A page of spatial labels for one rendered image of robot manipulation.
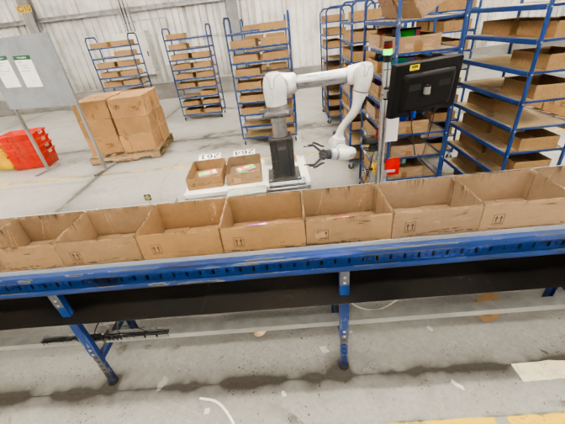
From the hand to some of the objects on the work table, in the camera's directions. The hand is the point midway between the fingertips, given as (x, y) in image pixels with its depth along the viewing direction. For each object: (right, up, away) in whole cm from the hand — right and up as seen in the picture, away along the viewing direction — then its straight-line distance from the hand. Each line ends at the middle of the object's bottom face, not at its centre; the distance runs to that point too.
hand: (305, 156), depth 233 cm
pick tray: (-49, -10, +29) cm, 58 cm away
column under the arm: (-16, -12, +21) cm, 29 cm away
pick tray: (-80, -14, +29) cm, 86 cm away
